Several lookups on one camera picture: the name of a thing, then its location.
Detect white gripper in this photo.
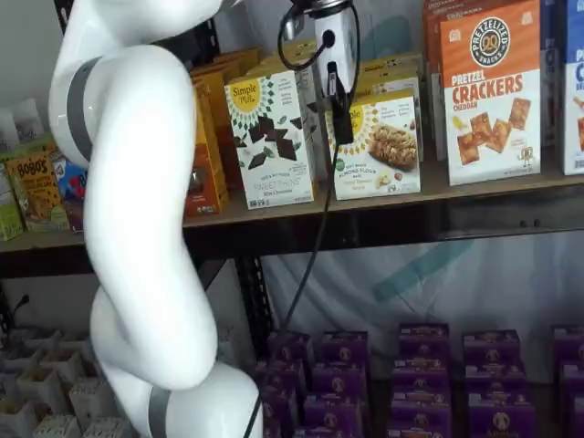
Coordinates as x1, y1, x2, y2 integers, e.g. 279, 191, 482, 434
309, 9, 360, 145

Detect Simple Mills almond bars box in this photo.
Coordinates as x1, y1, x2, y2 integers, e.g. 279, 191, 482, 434
324, 89, 422, 201
355, 63, 423, 81
353, 75, 425, 163
358, 51, 424, 69

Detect Simple Mills Sweet Thins box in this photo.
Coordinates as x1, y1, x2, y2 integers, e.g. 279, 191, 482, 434
223, 62, 329, 210
272, 37, 320, 69

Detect wooden shelf board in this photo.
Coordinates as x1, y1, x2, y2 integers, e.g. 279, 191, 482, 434
182, 154, 584, 229

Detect orange Revival snack box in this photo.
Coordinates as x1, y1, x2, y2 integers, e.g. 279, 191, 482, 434
189, 68, 243, 193
212, 45, 265, 77
184, 81, 229, 218
189, 57, 252, 92

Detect black metal shelf rack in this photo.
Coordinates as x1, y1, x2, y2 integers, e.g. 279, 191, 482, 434
52, 0, 584, 339

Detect orange Pretzel Crackers box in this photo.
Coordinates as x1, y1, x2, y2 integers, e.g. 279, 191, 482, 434
439, 0, 543, 187

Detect blue white cracker box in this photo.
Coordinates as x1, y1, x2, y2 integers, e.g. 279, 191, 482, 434
540, 0, 568, 147
562, 0, 584, 177

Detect blue red snack box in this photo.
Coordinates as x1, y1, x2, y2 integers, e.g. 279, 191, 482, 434
48, 154, 90, 235

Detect yellow Bobo's snack box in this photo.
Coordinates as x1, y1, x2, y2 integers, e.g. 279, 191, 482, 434
16, 152, 70, 233

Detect green snack box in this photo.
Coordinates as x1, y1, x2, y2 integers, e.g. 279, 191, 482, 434
0, 159, 25, 242

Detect white backdrop with teal print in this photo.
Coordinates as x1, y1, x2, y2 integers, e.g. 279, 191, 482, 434
262, 0, 584, 366

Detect white paper bag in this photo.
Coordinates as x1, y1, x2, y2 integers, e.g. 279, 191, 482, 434
11, 98, 49, 143
0, 109, 19, 154

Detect black power plug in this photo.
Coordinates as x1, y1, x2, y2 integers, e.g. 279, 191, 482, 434
9, 294, 32, 318

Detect white snack pouch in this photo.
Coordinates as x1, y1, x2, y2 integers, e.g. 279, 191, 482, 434
84, 417, 131, 438
34, 413, 83, 438
0, 398, 37, 438
6, 326, 63, 366
68, 381, 115, 425
20, 362, 69, 412

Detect long black hanging cable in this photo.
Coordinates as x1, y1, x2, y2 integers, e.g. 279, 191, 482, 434
244, 0, 362, 438

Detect black looped plug cable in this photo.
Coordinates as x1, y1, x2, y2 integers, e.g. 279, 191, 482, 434
276, 6, 337, 70

